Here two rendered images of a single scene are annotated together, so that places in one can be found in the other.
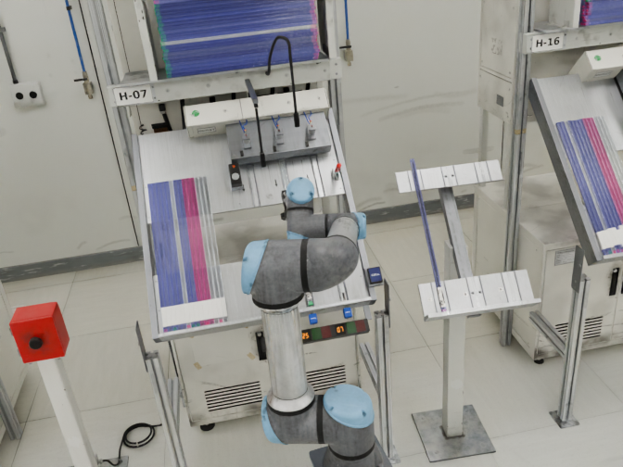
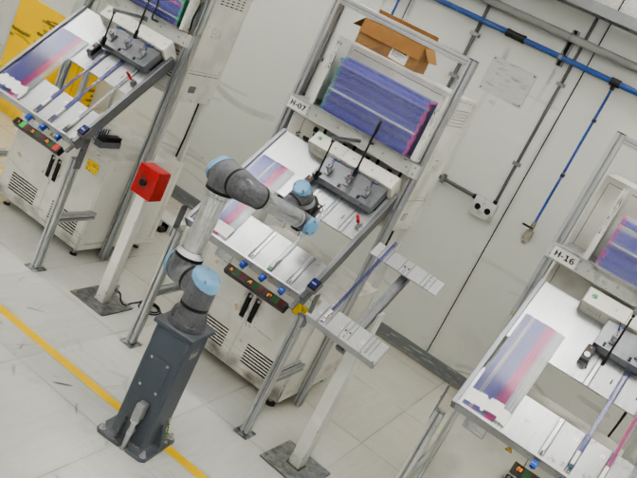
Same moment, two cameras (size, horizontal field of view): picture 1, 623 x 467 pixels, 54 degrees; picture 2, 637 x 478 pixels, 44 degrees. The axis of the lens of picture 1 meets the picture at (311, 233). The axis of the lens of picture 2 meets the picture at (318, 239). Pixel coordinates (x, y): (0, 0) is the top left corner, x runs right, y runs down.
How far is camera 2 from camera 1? 207 cm
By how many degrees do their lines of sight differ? 30
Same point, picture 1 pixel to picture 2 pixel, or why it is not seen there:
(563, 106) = (545, 309)
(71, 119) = not seen: hidden behind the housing
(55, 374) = (137, 210)
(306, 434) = (176, 272)
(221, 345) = (227, 283)
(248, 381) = (223, 323)
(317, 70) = (401, 163)
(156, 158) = (282, 147)
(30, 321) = (149, 169)
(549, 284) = (449, 439)
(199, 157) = (302, 163)
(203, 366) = not seen: hidden behind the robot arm
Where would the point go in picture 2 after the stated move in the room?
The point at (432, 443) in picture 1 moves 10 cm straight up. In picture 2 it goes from (275, 453) to (284, 436)
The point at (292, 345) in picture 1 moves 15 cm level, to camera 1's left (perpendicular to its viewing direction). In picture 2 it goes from (205, 218) to (179, 198)
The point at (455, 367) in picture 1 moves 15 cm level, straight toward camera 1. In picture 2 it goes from (323, 405) to (298, 405)
